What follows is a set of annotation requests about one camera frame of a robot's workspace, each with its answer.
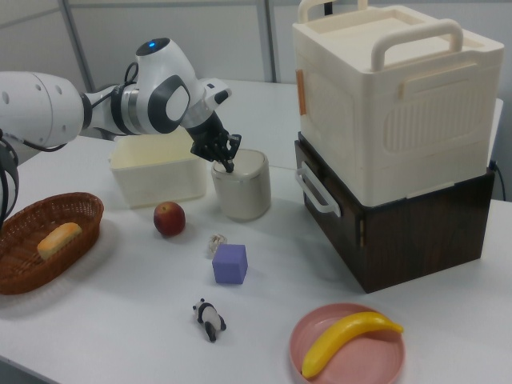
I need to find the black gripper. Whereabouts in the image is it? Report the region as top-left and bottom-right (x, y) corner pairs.
(186, 112), (243, 174)

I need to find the small beige trash can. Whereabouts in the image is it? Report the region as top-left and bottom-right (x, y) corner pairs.
(210, 148), (271, 222)

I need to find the cream open plastic bin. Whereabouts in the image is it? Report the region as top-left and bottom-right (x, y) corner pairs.
(108, 134), (210, 210)

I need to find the red apple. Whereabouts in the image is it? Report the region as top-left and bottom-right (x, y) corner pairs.
(153, 202), (186, 238)

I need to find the small crumpled wrapper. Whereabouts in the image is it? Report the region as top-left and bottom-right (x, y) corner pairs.
(206, 234), (228, 259)

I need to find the purple cube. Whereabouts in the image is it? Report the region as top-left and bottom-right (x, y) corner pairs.
(211, 243), (249, 286)

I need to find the panda figurine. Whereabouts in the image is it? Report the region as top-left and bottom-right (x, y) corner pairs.
(192, 298), (228, 343)

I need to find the toy bread loaf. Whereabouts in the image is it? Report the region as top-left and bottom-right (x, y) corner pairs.
(37, 222), (83, 262)

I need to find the dark wooden drawer box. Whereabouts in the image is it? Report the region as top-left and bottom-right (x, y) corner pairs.
(294, 134), (498, 295)

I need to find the yellow toy banana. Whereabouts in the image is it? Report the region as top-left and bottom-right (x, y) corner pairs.
(301, 310), (405, 378)

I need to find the brown wicker basket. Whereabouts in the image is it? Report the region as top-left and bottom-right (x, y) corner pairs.
(0, 192), (105, 296)

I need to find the pink plate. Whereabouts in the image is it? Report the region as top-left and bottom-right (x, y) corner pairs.
(289, 302), (407, 384)

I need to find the white drawer handle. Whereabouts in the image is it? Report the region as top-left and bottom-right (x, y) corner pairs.
(294, 167), (342, 218)

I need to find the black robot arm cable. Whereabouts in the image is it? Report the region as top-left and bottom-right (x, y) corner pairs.
(82, 62), (142, 111)

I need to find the cream storage box with handles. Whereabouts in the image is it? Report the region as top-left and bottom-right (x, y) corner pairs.
(291, 0), (505, 207)

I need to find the black wall cable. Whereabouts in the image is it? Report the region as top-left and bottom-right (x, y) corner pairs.
(488, 158), (507, 202)

